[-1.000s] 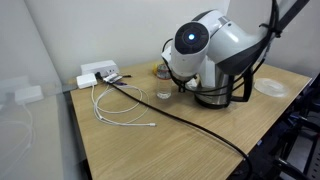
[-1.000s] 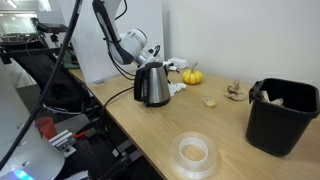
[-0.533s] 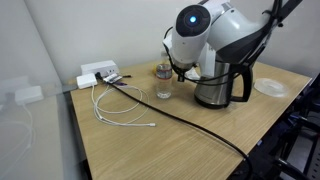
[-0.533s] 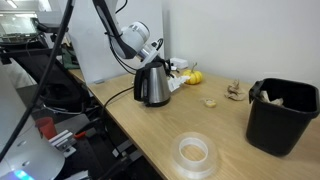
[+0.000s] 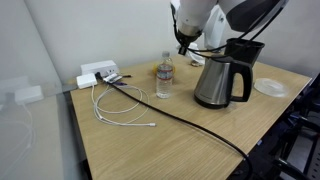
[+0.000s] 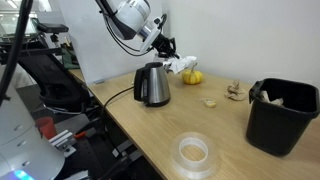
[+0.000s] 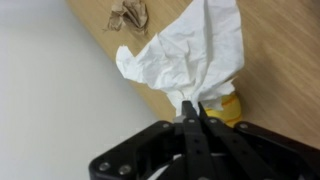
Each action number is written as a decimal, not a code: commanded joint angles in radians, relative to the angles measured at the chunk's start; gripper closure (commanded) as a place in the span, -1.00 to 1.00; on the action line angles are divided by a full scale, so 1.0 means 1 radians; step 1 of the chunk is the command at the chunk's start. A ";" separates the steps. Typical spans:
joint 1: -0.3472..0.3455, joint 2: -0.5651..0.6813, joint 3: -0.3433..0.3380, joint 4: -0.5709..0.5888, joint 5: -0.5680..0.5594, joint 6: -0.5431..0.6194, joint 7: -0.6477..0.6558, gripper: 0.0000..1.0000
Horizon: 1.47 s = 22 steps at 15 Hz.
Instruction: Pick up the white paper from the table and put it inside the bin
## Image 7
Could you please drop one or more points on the brown crumpled paper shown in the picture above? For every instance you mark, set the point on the brown crumpled paper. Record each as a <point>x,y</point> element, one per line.
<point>133,15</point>

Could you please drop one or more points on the small yellow striped squash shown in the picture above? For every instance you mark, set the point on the small yellow striped squash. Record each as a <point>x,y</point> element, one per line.
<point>233,111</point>

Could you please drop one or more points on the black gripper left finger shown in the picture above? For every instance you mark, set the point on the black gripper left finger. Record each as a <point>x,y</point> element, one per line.
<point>195,143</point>

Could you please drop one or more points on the white paper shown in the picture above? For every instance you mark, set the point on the white paper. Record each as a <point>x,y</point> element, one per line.
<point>193,50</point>

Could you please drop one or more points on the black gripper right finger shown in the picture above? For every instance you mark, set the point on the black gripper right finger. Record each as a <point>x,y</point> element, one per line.
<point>253,150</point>

